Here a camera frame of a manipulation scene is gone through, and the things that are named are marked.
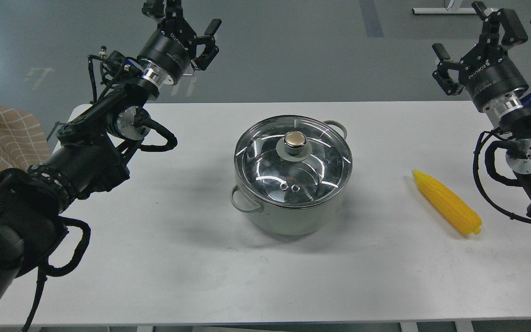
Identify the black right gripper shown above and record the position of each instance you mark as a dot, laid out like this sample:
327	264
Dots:
485	74

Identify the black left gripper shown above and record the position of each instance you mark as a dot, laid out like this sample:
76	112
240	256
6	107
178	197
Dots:
172	50

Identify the yellow corn cob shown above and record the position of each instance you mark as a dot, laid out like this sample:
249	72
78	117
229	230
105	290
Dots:
448	204

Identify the glass pot lid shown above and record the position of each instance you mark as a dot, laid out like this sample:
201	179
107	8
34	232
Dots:
294	161

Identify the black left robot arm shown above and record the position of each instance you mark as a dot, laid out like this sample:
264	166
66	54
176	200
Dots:
95	148

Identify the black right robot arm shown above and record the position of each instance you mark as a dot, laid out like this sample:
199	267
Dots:
506	148

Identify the grey steel cooking pot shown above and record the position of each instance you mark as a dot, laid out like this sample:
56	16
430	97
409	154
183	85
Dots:
285	221

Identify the white table base bar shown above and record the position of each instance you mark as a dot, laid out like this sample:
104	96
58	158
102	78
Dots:
443	11

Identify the beige checkered cloth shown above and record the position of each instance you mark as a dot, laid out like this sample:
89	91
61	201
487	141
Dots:
22	140

